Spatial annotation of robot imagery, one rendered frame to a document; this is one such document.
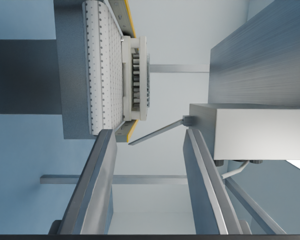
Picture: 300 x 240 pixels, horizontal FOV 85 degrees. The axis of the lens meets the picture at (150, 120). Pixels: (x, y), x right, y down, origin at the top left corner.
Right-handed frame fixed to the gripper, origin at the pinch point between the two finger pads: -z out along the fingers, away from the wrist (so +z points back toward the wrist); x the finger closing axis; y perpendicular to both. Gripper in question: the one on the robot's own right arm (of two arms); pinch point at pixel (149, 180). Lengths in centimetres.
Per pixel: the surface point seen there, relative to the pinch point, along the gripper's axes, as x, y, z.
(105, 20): 8.6, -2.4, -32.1
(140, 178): 8, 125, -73
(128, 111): 6.5, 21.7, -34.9
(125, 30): 6.8, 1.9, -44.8
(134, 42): 4.6, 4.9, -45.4
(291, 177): -192, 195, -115
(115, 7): 7.0, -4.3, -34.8
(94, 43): 10.6, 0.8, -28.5
